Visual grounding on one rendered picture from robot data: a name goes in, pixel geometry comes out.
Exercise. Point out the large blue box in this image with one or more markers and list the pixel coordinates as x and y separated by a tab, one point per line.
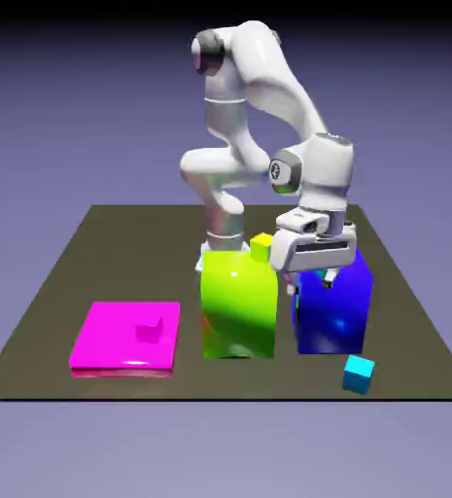
332	311

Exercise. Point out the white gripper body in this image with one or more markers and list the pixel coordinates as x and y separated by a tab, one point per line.
311	249

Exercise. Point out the small magenta cube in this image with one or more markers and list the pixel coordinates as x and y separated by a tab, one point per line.
149	332

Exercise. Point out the large magenta box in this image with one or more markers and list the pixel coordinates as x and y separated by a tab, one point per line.
126	336

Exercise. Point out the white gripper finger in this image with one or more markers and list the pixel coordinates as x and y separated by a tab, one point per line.
291	287
329	277

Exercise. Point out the large green box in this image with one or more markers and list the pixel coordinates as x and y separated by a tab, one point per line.
238	303

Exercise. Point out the small cyan cube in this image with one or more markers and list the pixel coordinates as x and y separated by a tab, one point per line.
358	374

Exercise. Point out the small yellow cube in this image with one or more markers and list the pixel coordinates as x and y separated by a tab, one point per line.
260	246

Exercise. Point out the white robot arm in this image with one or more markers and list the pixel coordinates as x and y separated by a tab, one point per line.
272	97

